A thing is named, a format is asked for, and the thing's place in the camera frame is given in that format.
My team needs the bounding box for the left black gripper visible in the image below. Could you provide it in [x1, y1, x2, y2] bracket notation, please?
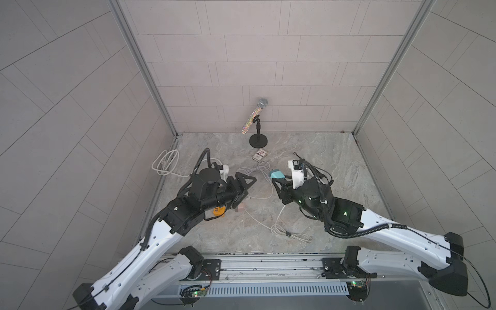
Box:
[199, 171, 257, 211]

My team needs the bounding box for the teal charger adapter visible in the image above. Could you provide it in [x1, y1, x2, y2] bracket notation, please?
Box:
[269, 169, 285, 179]

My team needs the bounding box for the orange power strip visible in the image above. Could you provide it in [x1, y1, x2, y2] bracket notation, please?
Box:
[213, 206, 227, 217]

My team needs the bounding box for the white charging cable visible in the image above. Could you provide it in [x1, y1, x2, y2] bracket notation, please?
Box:
[243, 203, 313, 244]

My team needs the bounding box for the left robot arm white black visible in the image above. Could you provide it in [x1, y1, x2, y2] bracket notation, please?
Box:
[73, 148, 257, 309]

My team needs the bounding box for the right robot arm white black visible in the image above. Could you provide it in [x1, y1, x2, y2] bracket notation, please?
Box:
[270, 158, 472, 297]

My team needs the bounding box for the pink charger adapter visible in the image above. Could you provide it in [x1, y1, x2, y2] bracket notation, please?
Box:
[236, 203, 245, 213]

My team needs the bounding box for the small pink patterned box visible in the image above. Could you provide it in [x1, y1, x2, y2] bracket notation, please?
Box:
[252, 148, 268, 163]

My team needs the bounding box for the black microphone stand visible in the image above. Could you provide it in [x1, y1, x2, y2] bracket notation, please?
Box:
[249, 115, 268, 149]

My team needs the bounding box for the glitter microphone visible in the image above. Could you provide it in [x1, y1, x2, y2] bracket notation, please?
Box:
[241, 98, 268, 134]

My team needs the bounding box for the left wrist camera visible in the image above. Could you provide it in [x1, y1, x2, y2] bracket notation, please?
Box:
[214, 164, 229, 179]

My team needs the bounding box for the coiled white usb cable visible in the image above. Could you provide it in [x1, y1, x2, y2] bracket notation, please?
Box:
[236, 160, 276, 201]

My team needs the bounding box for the white power strip cord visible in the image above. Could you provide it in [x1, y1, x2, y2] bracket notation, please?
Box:
[150, 149, 229, 180]

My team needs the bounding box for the aluminium mounting rail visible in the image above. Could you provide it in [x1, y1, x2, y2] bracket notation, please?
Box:
[112, 253, 431, 282]

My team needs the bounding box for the white vented cable duct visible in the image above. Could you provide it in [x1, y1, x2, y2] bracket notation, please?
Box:
[177, 282, 350, 298]

